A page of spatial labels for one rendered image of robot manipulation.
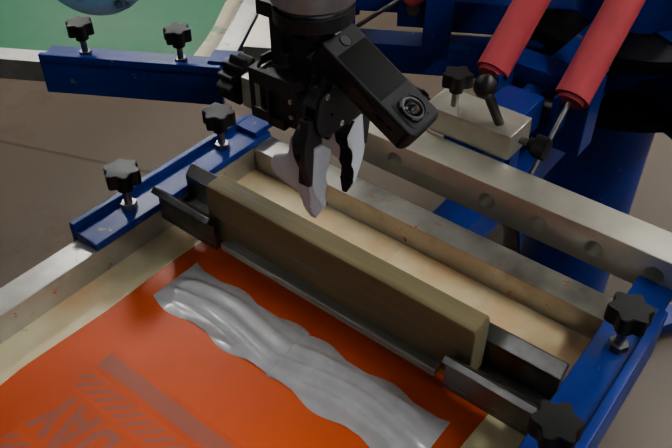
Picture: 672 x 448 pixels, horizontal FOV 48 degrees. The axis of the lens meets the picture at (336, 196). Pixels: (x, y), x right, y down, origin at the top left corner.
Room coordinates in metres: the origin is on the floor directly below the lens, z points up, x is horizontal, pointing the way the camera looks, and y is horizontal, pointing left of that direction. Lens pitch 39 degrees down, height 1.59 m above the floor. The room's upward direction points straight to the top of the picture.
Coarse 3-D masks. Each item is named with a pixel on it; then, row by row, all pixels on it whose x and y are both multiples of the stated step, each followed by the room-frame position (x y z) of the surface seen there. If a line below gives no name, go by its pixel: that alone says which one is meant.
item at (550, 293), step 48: (288, 144) 0.86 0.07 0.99; (336, 192) 0.76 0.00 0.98; (384, 192) 0.75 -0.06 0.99; (144, 240) 0.69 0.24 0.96; (432, 240) 0.67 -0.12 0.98; (480, 240) 0.66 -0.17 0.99; (0, 288) 0.58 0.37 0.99; (48, 288) 0.59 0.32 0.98; (528, 288) 0.59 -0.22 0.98; (576, 288) 0.58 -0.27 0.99; (0, 336) 0.54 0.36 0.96
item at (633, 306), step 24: (216, 120) 0.82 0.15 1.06; (216, 144) 0.83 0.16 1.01; (120, 168) 0.71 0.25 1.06; (120, 192) 0.70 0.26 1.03; (624, 312) 0.48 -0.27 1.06; (648, 312) 0.48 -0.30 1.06; (624, 336) 0.49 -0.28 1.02; (552, 408) 0.38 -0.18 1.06; (528, 432) 0.37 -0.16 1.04; (552, 432) 0.35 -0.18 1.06; (576, 432) 0.35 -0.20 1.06
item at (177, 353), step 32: (192, 256) 0.67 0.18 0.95; (224, 256) 0.67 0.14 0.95; (160, 288) 0.62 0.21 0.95; (256, 288) 0.62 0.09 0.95; (96, 320) 0.57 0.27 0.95; (128, 320) 0.57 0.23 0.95; (160, 320) 0.57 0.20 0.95; (320, 320) 0.57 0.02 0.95; (64, 352) 0.52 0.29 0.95; (96, 352) 0.52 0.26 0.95; (128, 352) 0.52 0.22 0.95; (160, 352) 0.52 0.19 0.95; (192, 352) 0.52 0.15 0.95; (224, 352) 0.52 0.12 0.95; (32, 384) 0.48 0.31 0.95; (64, 384) 0.48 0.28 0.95; (192, 384) 0.48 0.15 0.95; (224, 384) 0.48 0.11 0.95; (256, 384) 0.48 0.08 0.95; (0, 416) 0.44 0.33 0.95
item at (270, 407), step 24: (336, 336) 0.54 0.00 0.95; (360, 336) 0.54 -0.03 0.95; (360, 360) 0.51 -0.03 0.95; (384, 360) 0.51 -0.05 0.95; (264, 384) 0.48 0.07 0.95; (408, 384) 0.48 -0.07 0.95; (432, 384) 0.48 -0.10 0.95; (240, 408) 0.45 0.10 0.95; (264, 408) 0.45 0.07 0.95; (288, 408) 0.45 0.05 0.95; (432, 408) 0.45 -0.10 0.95; (456, 408) 0.45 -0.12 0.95; (240, 432) 0.42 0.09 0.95; (264, 432) 0.42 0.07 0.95; (288, 432) 0.42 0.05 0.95; (312, 432) 0.42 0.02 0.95; (336, 432) 0.42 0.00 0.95; (456, 432) 0.42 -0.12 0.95
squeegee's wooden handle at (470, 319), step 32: (224, 192) 0.67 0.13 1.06; (224, 224) 0.66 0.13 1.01; (256, 224) 0.63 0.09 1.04; (288, 224) 0.61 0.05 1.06; (288, 256) 0.60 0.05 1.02; (320, 256) 0.57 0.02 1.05; (352, 256) 0.56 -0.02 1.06; (320, 288) 0.57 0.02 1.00; (352, 288) 0.55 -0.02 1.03; (384, 288) 0.52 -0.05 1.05; (416, 288) 0.52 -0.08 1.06; (384, 320) 0.52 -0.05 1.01; (416, 320) 0.50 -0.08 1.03; (448, 320) 0.48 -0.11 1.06; (480, 320) 0.47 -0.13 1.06; (448, 352) 0.47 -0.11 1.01; (480, 352) 0.47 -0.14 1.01
